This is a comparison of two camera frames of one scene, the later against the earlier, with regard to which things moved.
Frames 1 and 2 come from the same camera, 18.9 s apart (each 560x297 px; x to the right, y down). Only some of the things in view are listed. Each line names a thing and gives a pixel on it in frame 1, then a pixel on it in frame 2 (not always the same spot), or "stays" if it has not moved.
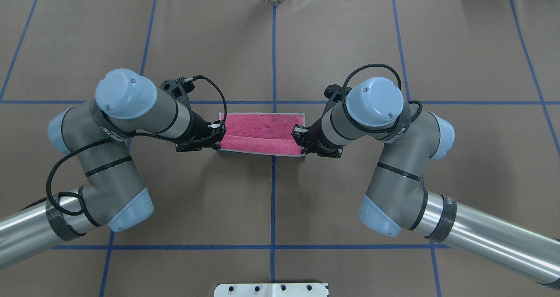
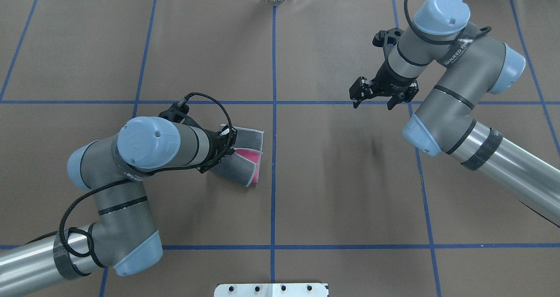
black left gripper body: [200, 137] to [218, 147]
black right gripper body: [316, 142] to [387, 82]
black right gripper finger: [298, 134] to [405, 96]
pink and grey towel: [261, 133] to [242, 166]
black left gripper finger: [218, 125] to [231, 133]
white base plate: [272, 290] stays
